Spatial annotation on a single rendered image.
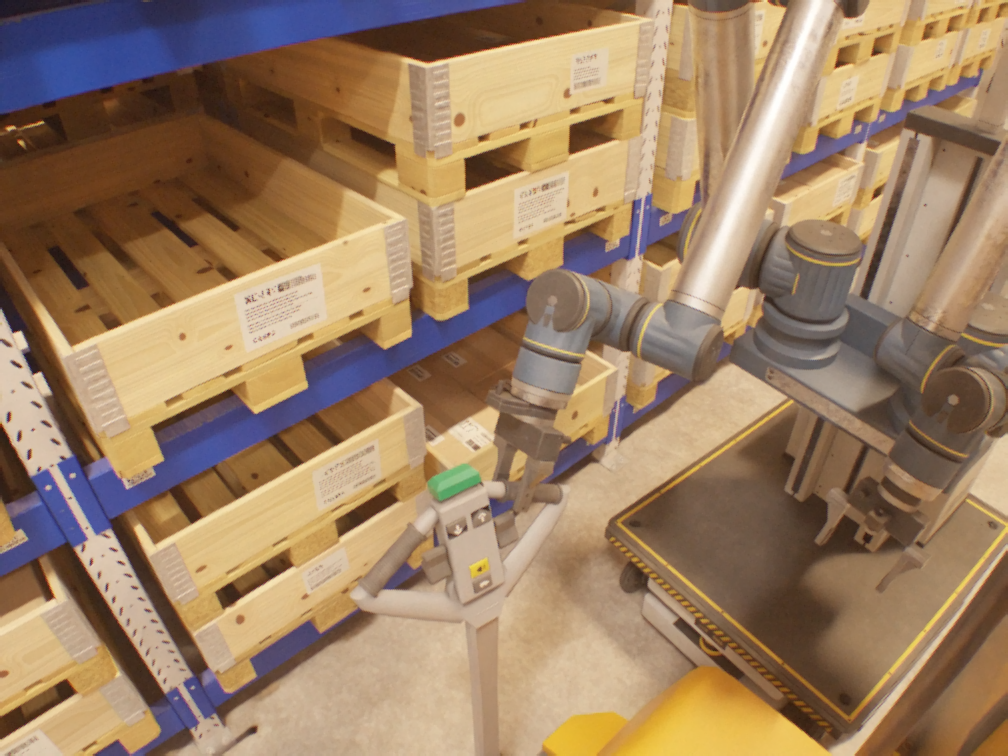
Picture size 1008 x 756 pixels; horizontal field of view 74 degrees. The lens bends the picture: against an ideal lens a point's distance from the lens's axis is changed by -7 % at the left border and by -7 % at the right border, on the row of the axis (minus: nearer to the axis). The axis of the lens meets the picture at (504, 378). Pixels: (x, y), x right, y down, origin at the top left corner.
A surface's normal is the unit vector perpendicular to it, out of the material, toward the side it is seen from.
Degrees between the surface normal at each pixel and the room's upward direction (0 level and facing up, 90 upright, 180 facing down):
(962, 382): 60
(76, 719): 90
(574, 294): 54
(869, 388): 0
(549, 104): 90
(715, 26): 114
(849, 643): 0
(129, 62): 90
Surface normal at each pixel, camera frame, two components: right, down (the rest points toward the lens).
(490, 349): 0.00, -0.78
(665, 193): -0.75, 0.41
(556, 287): -0.51, -0.01
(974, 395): -0.71, -0.04
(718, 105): -0.31, 0.85
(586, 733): -0.25, -0.90
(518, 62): 0.67, 0.46
